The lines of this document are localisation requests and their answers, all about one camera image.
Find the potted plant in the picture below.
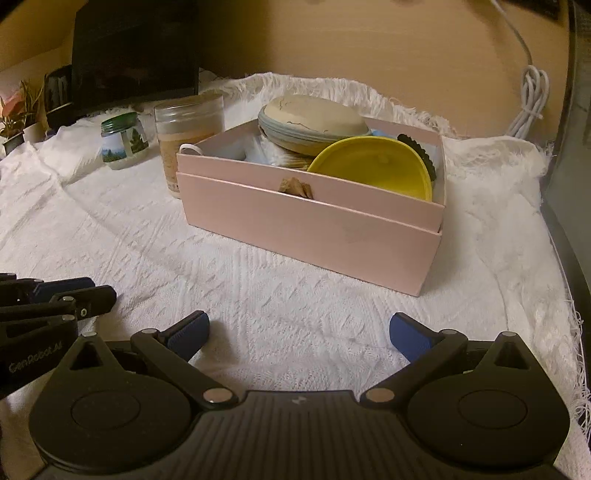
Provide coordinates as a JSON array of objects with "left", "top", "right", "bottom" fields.
[{"left": 0, "top": 79, "right": 46, "bottom": 157}]

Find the frosted jar with cream contents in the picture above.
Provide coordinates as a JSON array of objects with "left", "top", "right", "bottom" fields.
[{"left": 153, "top": 93, "right": 226, "bottom": 200}]

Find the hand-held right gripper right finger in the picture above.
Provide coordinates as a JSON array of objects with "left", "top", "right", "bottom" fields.
[{"left": 360, "top": 313, "right": 533, "bottom": 408}]

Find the brown crumpled paper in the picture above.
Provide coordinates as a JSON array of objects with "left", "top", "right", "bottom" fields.
[{"left": 276, "top": 176, "right": 315, "bottom": 200}]

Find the white cable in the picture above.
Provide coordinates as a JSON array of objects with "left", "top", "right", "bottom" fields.
[{"left": 488, "top": 0, "right": 553, "bottom": 139}]

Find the black monitor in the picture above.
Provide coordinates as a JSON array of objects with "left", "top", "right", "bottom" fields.
[{"left": 70, "top": 0, "right": 201, "bottom": 116}]

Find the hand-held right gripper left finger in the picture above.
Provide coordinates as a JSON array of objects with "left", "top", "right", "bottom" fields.
[{"left": 63, "top": 311, "right": 239, "bottom": 409}]

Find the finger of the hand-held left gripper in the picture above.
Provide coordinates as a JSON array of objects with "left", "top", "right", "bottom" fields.
[
  {"left": 0, "top": 285, "right": 117, "bottom": 326},
  {"left": 0, "top": 272, "right": 97, "bottom": 307}
]

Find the black scalloped object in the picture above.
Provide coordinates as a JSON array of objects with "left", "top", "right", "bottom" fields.
[{"left": 396, "top": 133, "right": 438, "bottom": 182}]

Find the green-lidded glass jar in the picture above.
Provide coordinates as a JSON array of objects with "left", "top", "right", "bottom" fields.
[{"left": 100, "top": 113, "right": 150, "bottom": 171}]

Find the black desk organizer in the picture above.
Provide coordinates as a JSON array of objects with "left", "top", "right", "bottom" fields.
[{"left": 43, "top": 65, "right": 75, "bottom": 117}]

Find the white fluffy cloth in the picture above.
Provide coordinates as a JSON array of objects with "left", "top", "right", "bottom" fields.
[{"left": 244, "top": 135, "right": 283, "bottom": 165}]

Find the white fringed blanket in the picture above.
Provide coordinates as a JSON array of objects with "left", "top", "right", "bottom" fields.
[{"left": 0, "top": 71, "right": 583, "bottom": 480}]

